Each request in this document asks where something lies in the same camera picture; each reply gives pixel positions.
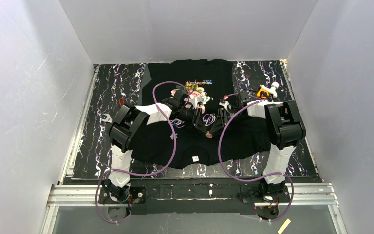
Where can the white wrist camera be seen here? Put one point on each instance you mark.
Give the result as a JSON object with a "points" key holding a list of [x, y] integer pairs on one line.
{"points": [[196, 101], [224, 103]]}

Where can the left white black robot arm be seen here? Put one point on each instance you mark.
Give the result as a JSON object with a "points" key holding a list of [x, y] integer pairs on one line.
{"points": [[128, 129]]}

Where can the orange white toy tool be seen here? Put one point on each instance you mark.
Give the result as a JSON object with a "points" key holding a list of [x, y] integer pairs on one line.
{"points": [[268, 93]]}

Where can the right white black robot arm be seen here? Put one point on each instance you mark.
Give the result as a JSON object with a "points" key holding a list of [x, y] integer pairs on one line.
{"points": [[285, 130]]}

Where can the aluminium rail frame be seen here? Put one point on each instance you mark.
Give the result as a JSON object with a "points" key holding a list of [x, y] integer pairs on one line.
{"points": [[185, 205]]}

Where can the black printed t-shirt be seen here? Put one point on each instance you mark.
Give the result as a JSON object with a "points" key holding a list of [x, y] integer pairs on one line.
{"points": [[242, 139]]}

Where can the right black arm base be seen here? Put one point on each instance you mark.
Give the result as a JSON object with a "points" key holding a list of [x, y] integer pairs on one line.
{"points": [[263, 192]]}

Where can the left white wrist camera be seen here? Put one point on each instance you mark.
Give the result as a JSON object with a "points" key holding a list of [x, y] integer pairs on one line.
{"points": [[196, 101]]}

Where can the beige tape strip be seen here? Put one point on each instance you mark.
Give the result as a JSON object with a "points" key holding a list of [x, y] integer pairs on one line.
{"points": [[284, 226]]}

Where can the white garment label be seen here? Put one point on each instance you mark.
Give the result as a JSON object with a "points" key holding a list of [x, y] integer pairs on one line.
{"points": [[195, 158]]}

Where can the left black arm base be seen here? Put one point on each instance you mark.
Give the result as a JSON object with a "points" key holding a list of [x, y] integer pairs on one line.
{"points": [[112, 194]]}

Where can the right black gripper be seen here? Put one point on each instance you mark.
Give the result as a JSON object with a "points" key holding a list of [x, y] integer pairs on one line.
{"points": [[222, 117]]}

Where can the silver wrench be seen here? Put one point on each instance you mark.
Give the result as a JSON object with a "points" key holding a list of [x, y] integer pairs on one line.
{"points": [[106, 118]]}

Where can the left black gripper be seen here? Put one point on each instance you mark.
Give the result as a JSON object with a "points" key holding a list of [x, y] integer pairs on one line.
{"points": [[191, 119]]}

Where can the black marble pattern mat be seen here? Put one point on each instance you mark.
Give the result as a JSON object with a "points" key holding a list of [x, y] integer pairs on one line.
{"points": [[114, 81]]}

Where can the red handled tool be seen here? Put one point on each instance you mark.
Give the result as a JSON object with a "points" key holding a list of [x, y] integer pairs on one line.
{"points": [[121, 102]]}

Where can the small floral brooch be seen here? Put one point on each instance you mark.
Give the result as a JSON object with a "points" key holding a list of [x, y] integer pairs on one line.
{"points": [[173, 136]]}

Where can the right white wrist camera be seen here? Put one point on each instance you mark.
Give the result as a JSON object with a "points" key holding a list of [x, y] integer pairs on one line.
{"points": [[224, 103]]}

